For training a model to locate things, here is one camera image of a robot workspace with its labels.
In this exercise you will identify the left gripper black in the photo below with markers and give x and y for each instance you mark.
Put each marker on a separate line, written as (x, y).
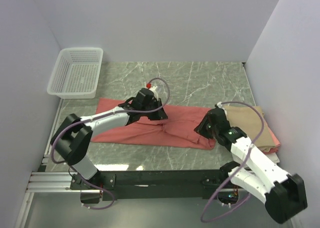
(160, 115)

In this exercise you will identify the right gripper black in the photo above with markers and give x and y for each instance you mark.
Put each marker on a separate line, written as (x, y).
(200, 129)

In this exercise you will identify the red t-shirt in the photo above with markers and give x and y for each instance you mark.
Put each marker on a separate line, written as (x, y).
(176, 131)

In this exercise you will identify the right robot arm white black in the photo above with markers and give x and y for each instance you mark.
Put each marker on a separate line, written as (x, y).
(283, 194)

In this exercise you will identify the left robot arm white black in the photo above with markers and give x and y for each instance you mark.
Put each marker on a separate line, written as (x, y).
(73, 137)

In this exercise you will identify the folded tan t-shirt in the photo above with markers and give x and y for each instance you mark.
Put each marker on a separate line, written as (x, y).
(249, 122)

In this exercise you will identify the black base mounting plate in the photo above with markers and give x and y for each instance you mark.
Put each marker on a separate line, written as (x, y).
(141, 184)

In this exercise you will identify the white plastic basket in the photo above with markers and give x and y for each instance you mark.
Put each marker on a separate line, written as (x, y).
(76, 73)

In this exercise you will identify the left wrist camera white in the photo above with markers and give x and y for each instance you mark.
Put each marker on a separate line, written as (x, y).
(154, 89)

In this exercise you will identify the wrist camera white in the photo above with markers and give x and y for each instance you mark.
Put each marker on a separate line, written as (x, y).
(154, 89)
(220, 104)

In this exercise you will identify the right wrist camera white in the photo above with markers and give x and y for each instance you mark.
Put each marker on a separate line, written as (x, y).
(220, 104)

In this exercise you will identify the aluminium rail frame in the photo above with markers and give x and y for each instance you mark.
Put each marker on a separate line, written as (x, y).
(42, 182)

